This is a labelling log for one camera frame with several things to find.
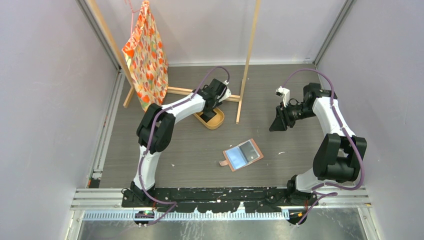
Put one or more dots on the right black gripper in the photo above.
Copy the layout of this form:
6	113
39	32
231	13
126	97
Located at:
282	119

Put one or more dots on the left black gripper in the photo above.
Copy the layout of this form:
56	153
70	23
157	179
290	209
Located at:
217	103

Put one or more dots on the orange oval tray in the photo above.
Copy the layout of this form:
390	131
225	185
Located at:
215	122

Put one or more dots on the black credit card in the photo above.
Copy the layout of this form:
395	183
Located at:
249	151

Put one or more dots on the brown leather card holder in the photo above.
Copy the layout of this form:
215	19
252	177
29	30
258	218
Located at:
241	155

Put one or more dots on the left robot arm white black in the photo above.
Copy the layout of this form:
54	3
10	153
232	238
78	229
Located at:
156	129

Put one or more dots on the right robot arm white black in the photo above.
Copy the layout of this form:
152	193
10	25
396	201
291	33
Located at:
339	158

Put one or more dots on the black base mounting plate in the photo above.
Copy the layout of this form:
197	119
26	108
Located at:
269	199

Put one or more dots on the orange floral fabric bag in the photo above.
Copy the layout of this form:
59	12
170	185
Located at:
146	59

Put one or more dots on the pink clothes hanger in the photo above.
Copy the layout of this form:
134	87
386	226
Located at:
134	8

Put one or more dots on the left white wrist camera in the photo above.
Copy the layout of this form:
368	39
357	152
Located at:
226	93

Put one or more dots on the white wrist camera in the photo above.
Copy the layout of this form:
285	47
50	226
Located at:
226	93
284	94

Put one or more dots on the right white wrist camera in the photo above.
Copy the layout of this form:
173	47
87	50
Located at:
284	94

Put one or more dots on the aluminium rail frame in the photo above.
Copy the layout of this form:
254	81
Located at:
102	204

